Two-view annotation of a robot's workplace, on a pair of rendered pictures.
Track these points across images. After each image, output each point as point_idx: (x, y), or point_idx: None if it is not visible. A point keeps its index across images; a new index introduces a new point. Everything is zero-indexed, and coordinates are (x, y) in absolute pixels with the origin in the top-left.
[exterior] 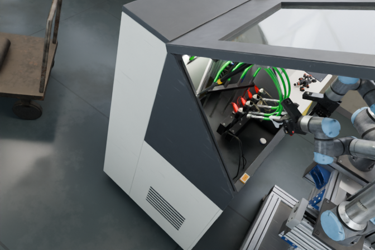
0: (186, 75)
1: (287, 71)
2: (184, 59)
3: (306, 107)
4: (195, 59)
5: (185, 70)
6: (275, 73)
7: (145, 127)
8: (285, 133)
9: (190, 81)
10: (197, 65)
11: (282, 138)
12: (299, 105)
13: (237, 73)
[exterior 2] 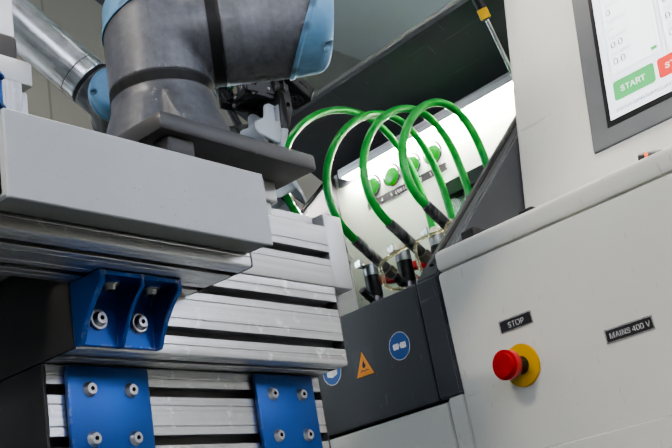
0: (308, 200)
1: (666, 139)
2: (356, 195)
3: (544, 203)
4: (389, 197)
5: (313, 195)
6: (501, 143)
7: None
8: (380, 299)
9: (306, 208)
10: (410, 215)
11: (356, 310)
12: (527, 209)
13: (230, 119)
